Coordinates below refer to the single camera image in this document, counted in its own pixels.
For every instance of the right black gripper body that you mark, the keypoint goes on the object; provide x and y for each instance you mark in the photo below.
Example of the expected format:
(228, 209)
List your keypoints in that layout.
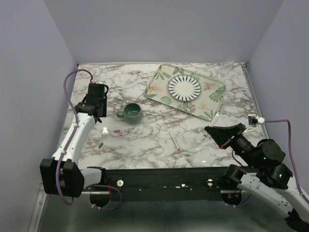
(241, 145)

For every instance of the green ceramic mug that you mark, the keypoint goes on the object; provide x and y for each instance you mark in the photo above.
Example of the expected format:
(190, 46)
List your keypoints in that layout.
(132, 114)

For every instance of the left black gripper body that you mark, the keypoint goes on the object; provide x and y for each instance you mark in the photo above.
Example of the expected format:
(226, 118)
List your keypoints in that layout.
(104, 104)

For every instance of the white pen pink tip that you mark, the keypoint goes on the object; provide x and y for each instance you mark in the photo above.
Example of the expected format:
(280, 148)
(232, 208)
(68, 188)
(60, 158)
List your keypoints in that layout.
(174, 141)

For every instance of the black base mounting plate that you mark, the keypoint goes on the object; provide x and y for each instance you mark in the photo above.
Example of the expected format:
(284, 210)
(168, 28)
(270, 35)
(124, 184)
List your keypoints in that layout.
(176, 184)

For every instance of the clear glass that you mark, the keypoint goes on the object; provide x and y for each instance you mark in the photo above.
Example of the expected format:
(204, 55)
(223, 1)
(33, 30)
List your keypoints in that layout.
(227, 66)

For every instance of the floral leaf tray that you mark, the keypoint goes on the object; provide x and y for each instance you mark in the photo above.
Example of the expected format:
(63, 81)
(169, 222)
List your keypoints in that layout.
(206, 106)

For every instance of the striped blue white plate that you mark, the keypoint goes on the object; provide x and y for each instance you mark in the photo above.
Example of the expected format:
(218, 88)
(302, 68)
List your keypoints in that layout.
(184, 87)

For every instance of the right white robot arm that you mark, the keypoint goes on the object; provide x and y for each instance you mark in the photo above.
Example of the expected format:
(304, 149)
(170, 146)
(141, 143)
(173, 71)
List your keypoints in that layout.
(271, 180)

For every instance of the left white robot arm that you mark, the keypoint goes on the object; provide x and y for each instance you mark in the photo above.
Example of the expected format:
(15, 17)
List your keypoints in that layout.
(65, 159)

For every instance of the white pen green tip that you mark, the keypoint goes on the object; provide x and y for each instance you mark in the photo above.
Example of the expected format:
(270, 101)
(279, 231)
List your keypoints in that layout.
(214, 119)

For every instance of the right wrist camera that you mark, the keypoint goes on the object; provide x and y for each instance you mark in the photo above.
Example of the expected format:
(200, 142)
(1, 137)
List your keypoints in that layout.
(254, 120)

